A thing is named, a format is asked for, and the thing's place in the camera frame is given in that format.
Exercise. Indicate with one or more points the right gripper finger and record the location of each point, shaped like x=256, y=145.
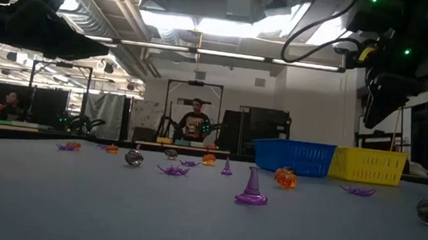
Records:
x=374, y=110

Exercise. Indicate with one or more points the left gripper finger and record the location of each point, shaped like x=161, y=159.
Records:
x=84, y=50

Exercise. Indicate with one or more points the small purple witch hat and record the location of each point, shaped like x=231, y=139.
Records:
x=226, y=169
x=138, y=147

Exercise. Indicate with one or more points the large purple witch hat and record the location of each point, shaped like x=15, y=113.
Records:
x=252, y=189

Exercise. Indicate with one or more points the black background robot arm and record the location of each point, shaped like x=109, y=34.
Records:
x=167, y=125
x=81, y=122
x=213, y=127

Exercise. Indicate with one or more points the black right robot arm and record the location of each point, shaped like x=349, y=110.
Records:
x=417, y=21

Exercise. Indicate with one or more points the black stand pole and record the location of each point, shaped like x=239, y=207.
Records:
x=401, y=124

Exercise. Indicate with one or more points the yellow plastic basket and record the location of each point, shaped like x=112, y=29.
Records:
x=367, y=166

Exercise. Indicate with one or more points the black partition panels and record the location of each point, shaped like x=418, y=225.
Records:
x=44, y=105

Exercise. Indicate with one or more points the grey hanging curtain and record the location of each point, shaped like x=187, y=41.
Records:
x=107, y=114

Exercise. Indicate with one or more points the white bag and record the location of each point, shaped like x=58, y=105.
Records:
x=419, y=170

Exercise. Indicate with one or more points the person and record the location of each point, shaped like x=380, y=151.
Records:
x=194, y=124
x=13, y=104

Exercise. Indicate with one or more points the blue plastic basket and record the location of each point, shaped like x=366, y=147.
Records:
x=292, y=158

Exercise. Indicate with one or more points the background work table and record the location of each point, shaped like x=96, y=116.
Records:
x=22, y=130
x=180, y=147

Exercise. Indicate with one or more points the black equipment cabinet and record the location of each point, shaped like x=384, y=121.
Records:
x=260, y=128

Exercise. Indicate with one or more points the small yellow background bin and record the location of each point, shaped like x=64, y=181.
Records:
x=164, y=140

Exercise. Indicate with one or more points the small teal background bin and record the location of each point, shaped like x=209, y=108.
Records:
x=183, y=142

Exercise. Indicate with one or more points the long ceiling light strip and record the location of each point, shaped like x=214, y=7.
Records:
x=227, y=54

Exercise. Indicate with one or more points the grey ceiling box unit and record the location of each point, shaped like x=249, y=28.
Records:
x=239, y=5

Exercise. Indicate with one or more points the blue-grey table mat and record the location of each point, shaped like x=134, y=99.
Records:
x=112, y=212

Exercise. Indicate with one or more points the white wall board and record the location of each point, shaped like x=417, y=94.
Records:
x=380, y=128

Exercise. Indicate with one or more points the black metal gantry frame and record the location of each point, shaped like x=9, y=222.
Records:
x=196, y=83
x=63, y=65

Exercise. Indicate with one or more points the grey wall vent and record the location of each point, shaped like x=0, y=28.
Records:
x=200, y=75
x=260, y=82

